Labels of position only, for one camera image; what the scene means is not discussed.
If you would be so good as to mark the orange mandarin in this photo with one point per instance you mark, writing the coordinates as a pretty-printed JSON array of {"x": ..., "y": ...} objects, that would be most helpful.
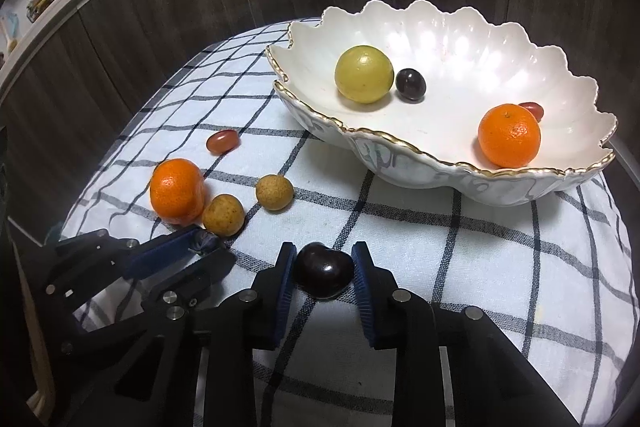
[
  {"x": 177, "y": 192},
  {"x": 509, "y": 136}
]

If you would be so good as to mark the small dark blueberry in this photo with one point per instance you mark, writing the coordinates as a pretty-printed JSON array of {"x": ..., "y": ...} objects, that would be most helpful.
[{"x": 203, "y": 243}]

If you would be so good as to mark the red grape tomato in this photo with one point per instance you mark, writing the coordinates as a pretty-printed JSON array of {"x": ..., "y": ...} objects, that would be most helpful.
[
  {"x": 534, "y": 109},
  {"x": 223, "y": 141}
]

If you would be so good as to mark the yellow-green round fruit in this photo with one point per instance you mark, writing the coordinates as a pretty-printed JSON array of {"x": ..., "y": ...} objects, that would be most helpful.
[{"x": 363, "y": 74}]

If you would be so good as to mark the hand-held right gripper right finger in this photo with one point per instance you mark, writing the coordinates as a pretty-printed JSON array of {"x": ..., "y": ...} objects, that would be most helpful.
[{"x": 362, "y": 297}]

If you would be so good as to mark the brown longan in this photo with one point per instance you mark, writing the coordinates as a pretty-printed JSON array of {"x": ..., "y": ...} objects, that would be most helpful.
[
  {"x": 223, "y": 215},
  {"x": 274, "y": 192}
]

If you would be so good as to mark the checked white cloth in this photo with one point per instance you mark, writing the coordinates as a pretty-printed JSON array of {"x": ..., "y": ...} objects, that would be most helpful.
[{"x": 450, "y": 257}]

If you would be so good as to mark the white scalloped bowl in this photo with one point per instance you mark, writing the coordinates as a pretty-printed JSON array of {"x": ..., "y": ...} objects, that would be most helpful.
[{"x": 450, "y": 57}]

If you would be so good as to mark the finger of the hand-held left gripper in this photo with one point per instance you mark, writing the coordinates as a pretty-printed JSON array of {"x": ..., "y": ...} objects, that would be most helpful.
[
  {"x": 160, "y": 252},
  {"x": 200, "y": 279}
]

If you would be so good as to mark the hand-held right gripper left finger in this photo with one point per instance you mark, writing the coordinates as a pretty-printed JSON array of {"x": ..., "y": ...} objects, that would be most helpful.
[{"x": 282, "y": 297}]

